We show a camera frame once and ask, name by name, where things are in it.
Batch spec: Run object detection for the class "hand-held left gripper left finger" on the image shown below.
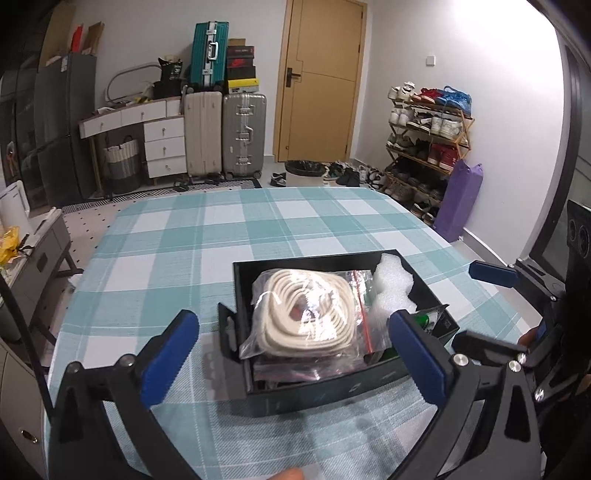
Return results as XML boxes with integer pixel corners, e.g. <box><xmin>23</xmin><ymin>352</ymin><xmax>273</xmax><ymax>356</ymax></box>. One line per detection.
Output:
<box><xmin>48</xmin><ymin>309</ymin><xmax>200</xmax><ymax>480</ymax></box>

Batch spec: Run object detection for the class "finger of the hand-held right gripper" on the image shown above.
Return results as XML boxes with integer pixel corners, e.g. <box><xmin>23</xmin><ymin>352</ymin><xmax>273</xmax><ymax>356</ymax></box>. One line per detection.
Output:
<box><xmin>468</xmin><ymin>260</ymin><xmax>561</xmax><ymax>303</ymax></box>
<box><xmin>451</xmin><ymin>329</ymin><xmax>529</xmax><ymax>369</ymax></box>

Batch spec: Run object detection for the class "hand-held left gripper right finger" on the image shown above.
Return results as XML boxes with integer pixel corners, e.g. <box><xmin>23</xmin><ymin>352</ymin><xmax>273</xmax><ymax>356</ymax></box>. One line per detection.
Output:
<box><xmin>388</xmin><ymin>309</ymin><xmax>542</xmax><ymax>480</ymax></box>

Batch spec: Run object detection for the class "green label packet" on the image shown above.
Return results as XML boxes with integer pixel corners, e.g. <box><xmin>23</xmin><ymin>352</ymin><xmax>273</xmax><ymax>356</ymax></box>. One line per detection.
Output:
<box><xmin>414</xmin><ymin>310</ymin><xmax>448</xmax><ymax>334</ymax></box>

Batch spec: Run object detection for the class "white foam sheet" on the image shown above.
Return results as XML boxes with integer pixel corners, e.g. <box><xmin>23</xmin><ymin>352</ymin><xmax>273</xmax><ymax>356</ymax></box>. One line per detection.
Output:
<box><xmin>367</xmin><ymin>253</ymin><xmax>419</xmax><ymax>325</ymax></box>

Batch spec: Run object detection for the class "black storage box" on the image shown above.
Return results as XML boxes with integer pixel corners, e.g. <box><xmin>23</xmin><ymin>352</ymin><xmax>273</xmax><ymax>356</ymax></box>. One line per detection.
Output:
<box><xmin>218</xmin><ymin>249</ymin><xmax>461</xmax><ymax>414</ymax></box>

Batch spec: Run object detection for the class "bagged cream rope coil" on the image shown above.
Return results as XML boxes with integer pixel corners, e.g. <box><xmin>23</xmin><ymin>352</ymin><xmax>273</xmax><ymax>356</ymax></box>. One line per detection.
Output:
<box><xmin>239</xmin><ymin>268</ymin><xmax>376</xmax><ymax>361</ymax></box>

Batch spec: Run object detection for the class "purple bag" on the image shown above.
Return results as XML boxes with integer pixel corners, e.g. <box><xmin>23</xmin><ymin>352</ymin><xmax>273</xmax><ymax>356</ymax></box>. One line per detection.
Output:
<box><xmin>433</xmin><ymin>160</ymin><xmax>484</xmax><ymax>243</ymax></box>

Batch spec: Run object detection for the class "wooden shoe rack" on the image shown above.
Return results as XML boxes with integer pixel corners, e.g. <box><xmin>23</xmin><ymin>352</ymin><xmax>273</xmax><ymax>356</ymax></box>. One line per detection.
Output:
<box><xmin>383</xmin><ymin>92</ymin><xmax>475</xmax><ymax>227</ymax></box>

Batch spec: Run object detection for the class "beige cabinet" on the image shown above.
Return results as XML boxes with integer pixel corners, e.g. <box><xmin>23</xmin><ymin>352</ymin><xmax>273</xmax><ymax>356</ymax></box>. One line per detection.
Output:
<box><xmin>0</xmin><ymin>337</ymin><xmax>47</xmax><ymax>476</ymax></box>

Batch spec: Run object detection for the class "group of racked shoes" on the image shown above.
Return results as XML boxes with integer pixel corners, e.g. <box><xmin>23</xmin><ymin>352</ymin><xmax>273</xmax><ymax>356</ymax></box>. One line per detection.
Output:
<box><xmin>385</xmin><ymin>82</ymin><xmax>472</xmax><ymax>226</ymax></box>

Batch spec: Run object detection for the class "black framed glass door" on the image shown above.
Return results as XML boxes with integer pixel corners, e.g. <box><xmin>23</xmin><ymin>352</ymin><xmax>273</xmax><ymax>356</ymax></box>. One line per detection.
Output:
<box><xmin>526</xmin><ymin>0</ymin><xmax>591</xmax><ymax>278</ymax></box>

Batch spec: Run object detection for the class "pile of floor shoes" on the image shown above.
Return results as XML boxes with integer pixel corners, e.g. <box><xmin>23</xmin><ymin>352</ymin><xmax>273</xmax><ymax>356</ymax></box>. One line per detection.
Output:
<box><xmin>323</xmin><ymin>160</ymin><xmax>389</xmax><ymax>191</ymax></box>

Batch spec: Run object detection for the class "grey side cabinet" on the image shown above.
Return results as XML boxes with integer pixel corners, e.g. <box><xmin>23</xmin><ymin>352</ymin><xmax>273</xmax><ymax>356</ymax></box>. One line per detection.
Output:
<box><xmin>0</xmin><ymin>208</ymin><xmax>79</xmax><ymax>344</ymax></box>

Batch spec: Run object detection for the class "striped floor rug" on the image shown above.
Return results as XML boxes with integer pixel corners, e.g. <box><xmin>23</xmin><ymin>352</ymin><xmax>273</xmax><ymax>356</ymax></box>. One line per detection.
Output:
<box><xmin>60</xmin><ymin>178</ymin><xmax>264</xmax><ymax>214</ymax></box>

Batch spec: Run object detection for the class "blue plastic bag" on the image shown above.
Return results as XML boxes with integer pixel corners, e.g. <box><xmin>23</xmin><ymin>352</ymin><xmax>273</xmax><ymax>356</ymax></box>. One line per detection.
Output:
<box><xmin>436</xmin><ymin>86</ymin><xmax>472</xmax><ymax>114</ymax></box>

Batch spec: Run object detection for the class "yellow plastic bag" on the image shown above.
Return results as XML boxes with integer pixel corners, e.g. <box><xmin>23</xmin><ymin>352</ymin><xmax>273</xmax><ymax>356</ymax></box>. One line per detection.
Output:
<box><xmin>0</xmin><ymin>226</ymin><xmax>22</xmax><ymax>267</ymax></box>

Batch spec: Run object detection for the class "grey white laundry basket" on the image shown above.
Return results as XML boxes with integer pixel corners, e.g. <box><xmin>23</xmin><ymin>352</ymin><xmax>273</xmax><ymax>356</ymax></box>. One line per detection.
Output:
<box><xmin>102</xmin><ymin>134</ymin><xmax>140</xmax><ymax>195</ymax></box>

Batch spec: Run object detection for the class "bin with black liner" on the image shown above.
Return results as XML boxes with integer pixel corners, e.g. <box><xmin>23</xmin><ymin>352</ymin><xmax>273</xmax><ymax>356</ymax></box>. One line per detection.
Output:
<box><xmin>285</xmin><ymin>159</ymin><xmax>325</xmax><ymax>188</ymax></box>

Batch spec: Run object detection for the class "white drawer desk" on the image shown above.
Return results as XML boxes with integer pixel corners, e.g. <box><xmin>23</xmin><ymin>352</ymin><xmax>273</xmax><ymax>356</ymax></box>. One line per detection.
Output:
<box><xmin>78</xmin><ymin>98</ymin><xmax>188</xmax><ymax>195</ymax></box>

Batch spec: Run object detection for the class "white appliance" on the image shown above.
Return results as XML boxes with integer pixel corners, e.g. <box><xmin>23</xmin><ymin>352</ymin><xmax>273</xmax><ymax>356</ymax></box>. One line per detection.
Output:
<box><xmin>0</xmin><ymin>181</ymin><xmax>31</xmax><ymax>234</ymax></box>

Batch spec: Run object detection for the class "beige suitcase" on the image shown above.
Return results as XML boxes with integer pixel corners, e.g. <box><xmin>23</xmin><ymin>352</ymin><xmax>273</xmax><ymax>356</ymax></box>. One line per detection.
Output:
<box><xmin>185</xmin><ymin>91</ymin><xmax>223</xmax><ymax>179</ymax></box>

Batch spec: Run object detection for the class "silver suitcase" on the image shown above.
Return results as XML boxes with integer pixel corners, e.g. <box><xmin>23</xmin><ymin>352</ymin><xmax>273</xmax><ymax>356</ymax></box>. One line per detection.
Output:
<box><xmin>222</xmin><ymin>93</ymin><xmax>267</xmax><ymax>181</ymax></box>

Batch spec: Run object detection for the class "grey refrigerator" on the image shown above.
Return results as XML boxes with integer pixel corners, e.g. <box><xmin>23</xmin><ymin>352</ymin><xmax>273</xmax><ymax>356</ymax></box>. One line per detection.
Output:
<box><xmin>34</xmin><ymin>53</ymin><xmax>98</xmax><ymax>208</ymax></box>

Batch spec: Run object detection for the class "tan wooden door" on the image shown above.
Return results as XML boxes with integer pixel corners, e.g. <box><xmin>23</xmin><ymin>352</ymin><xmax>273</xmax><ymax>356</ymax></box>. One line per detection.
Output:
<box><xmin>272</xmin><ymin>0</ymin><xmax>368</xmax><ymax>163</ymax></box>

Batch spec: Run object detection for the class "dark glass cabinet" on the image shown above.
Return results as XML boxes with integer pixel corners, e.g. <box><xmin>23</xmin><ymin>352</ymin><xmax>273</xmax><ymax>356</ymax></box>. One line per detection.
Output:
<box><xmin>0</xmin><ymin>69</ymin><xmax>43</xmax><ymax>204</ymax></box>

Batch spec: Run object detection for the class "black bag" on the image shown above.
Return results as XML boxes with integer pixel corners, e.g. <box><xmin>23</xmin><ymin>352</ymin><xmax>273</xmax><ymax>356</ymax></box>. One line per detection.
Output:
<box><xmin>153</xmin><ymin>56</ymin><xmax>186</xmax><ymax>99</ymax></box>

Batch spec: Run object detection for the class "oval white hoop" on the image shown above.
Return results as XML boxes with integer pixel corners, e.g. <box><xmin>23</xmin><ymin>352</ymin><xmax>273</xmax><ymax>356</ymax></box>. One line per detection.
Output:
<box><xmin>107</xmin><ymin>62</ymin><xmax>162</xmax><ymax>105</ymax></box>

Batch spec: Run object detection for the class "teal suitcase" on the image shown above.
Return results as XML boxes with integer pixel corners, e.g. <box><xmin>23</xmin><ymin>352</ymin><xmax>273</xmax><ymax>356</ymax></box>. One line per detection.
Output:
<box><xmin>190</xmin><ymin>21</ymin><xmax>230</xmax><ymax>92</ymax></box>

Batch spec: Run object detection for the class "small brown cardboard box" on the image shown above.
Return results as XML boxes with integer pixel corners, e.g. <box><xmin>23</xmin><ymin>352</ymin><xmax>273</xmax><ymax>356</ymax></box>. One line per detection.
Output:
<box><xmin>85</xmin><ymin>22</ymin><xmax>105</xmax><ymax>56</ymax></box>

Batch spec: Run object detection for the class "large flat cardboard box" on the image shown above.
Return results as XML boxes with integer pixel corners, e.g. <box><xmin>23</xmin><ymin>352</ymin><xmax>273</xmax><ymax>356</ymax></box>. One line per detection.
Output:
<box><xmin>39</xmin><ymin>4</ymin><xmax>77</xmax><ymax>68</ymax></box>

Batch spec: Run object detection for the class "thin black cable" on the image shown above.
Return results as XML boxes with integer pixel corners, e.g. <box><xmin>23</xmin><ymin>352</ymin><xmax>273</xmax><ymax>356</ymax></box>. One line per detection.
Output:
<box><xmin>0</xmin><ymin>277</ymin><xmax>52</xmax><ymax>416</ymax></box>

